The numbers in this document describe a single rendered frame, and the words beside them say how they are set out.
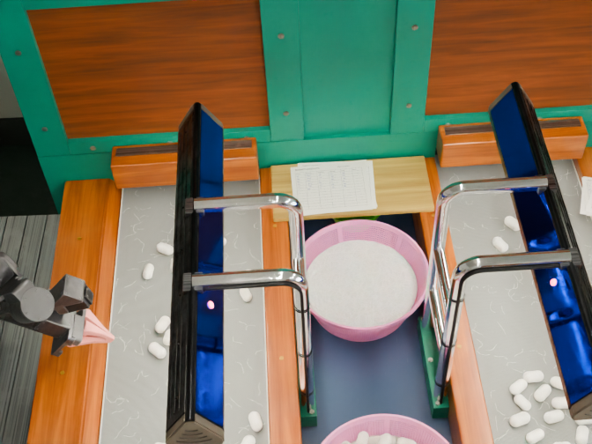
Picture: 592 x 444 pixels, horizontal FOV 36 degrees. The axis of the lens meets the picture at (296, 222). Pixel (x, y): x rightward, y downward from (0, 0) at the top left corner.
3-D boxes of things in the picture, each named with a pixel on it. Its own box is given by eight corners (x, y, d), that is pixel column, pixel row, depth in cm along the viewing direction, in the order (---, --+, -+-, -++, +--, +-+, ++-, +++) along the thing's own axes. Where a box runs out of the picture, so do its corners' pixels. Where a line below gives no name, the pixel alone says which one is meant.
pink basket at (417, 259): (365, 381, 173) (366, 355, 166) (267, 302, 186) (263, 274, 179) (453, 297, 185) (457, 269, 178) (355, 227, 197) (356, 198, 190)
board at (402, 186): (273, 222, 188) (273, 218, 187) (270, 168, 197) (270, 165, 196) (433, 211, 188) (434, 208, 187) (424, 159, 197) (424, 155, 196)
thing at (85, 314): (123, 320, 165) (76, 303, 160) (120, 353, 160) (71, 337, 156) (104, 336, 169) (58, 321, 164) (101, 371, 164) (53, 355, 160)
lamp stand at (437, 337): (432, 418, 168) (455, 273, 133) (417, 327, 181) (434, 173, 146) (535, 411, 168) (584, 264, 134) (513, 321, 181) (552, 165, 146)
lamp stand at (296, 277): (213, 432, 168) (181, 292, 133) (214, 340, 180) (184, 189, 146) (317, 426, 168) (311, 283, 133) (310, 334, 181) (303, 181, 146)
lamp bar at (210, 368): (166, 448, 126) (159, 424, 121) (180, 131, 166) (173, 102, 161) (225, 445, 126) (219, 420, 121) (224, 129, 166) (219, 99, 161)
